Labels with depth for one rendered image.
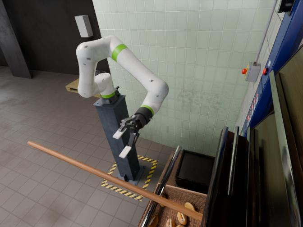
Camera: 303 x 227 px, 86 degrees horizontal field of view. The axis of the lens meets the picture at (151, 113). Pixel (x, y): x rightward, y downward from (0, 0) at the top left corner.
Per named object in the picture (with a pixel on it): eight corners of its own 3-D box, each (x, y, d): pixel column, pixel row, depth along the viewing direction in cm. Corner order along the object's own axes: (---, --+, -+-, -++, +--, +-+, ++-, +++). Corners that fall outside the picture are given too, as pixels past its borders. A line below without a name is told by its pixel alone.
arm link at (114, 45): (97, 51, 105) (96, 34, 95) (114, 46, 111) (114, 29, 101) (114, 68, 99) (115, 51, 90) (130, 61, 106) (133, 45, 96)
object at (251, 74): (255, 76, 118) (260, 62, 111) (255, 82, 111) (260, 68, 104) (244, 75, 120) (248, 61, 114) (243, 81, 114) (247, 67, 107)
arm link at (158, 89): (129, 63, 106) (115, 66, 99) (133, 47, 97) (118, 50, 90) (167, 99, 95) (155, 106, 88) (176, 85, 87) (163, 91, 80)
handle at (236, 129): (230, 133, 75) (233, 134, 75) (220, 200, 53) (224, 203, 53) (236, 124, 71) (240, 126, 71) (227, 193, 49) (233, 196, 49)
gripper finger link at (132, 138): (131, 126, 85) (132, 126, 86) (125, 147, 84) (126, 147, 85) (138, 128, 83) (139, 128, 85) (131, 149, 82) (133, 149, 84)
